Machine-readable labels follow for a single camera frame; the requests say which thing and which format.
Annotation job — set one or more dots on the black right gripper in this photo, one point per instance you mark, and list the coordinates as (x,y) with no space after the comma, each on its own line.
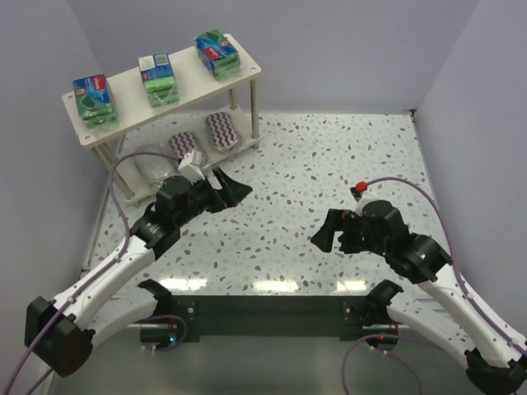
(343,231)

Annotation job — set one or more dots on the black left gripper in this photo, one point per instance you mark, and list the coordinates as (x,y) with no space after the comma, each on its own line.
(218,193)

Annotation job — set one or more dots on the small pink wavy sponge pack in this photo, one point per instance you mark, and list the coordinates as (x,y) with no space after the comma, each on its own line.
(222,131)

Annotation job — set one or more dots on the pink brown wavy sponge pack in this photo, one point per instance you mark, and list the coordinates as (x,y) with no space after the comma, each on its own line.
(183,143)

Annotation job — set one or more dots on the silver mesh scourer pack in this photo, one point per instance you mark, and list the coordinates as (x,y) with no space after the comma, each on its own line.
(154,168)

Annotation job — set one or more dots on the Vileda pack with red logo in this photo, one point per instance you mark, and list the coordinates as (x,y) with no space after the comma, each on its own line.
(217,54)

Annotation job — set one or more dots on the Vileda pack with barcode label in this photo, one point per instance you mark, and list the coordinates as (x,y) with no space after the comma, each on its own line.
(158,79)

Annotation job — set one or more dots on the large blue Vileda sponge pack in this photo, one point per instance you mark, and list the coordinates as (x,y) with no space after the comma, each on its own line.
(95,102)

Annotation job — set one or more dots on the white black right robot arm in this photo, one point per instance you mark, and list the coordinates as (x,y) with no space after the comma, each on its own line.
(492,354)

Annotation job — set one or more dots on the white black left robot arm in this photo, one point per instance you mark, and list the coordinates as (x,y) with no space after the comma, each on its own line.
(59,330)

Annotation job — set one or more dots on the beige two-tier wooden shelf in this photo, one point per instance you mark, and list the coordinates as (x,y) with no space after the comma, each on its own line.
(195,85)

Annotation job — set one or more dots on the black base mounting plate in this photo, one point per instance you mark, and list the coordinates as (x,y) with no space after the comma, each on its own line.
(343,317)

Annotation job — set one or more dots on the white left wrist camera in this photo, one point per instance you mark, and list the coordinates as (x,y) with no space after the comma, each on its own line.
(190,166)

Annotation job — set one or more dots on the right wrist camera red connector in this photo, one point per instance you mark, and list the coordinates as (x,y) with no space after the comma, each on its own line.
(360,191)

